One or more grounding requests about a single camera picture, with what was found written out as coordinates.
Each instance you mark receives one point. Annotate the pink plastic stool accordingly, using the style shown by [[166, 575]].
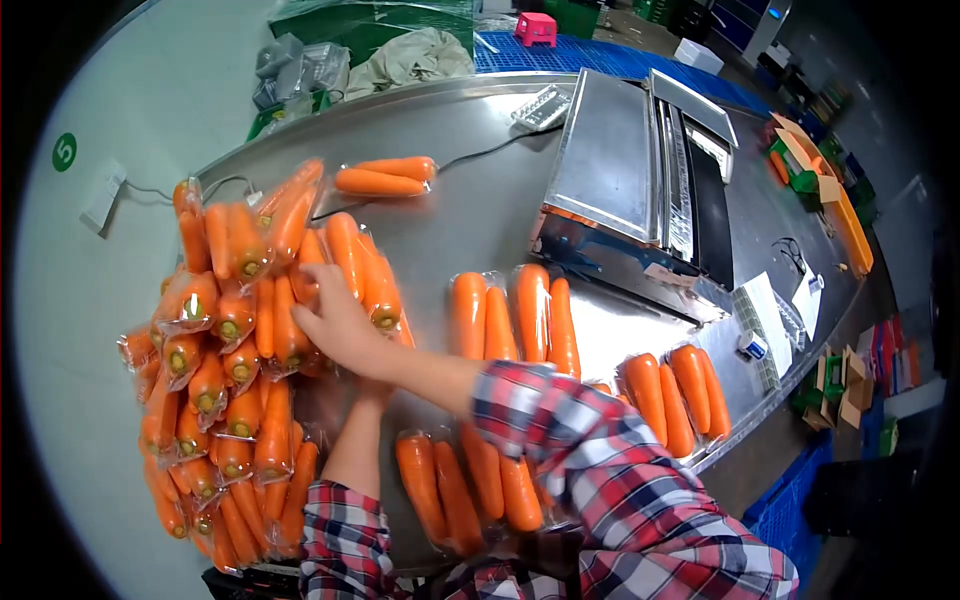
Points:
[[535, 28]]

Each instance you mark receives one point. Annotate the person's right fingers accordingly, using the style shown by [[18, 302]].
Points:
[[324, 277]]

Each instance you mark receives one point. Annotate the white paper slip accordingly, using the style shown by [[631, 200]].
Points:
[[808, 304]]

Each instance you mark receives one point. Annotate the sheet of labels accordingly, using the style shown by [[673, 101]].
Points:
[[769, 322]]

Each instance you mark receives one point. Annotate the black crate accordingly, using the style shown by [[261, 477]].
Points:
[[251, 583]]

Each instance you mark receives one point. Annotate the orange crate with cardboard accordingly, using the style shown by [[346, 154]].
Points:
[[825, 187]]

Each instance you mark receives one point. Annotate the open cardboard boxes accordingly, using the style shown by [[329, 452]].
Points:
[[836, 390]]

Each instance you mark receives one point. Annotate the black scissors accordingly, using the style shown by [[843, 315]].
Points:
[[789, 253]]

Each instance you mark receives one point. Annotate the green tarpaulin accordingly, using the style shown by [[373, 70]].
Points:
[[360, 26]]

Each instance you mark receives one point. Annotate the bag of two carrots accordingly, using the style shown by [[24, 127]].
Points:
[[379, 182], [517, 495], [534, 315], [469, 315], [439, 491]]

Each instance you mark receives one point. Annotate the pile of bagged carrots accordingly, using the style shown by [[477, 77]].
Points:
[[232, 360]]

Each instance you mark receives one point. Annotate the bag of three carrots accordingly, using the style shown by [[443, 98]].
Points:
[[675, 397]]

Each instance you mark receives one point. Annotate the green crate with plastic trays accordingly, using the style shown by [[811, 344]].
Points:
[[296, 75]]

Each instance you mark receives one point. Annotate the blue plastic crate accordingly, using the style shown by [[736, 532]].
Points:
[[791, 510]]

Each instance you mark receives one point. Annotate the white box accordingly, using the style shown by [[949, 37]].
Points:
[[697, 55]]

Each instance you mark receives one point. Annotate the steel film wrapping machine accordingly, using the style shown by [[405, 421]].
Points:
[[622, 172]]

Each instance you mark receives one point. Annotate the grey cloth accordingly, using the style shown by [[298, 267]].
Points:
[[412, 60]]

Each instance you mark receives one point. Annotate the person's right thumb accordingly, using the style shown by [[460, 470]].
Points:
[[306, 318]]

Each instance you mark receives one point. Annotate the clear plastic tray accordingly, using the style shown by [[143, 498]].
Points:
[[541, 109]]

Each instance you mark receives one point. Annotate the blue plastic pallet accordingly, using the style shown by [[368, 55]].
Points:
[[600, 58]]

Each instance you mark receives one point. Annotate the green round sign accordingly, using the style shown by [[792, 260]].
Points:
[[64, 152]]

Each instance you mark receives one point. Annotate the small blue white label roll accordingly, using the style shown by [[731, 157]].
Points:
[[752, 345]]

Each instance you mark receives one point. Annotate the person's right hand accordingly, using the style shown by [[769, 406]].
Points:
[[341, 326]]

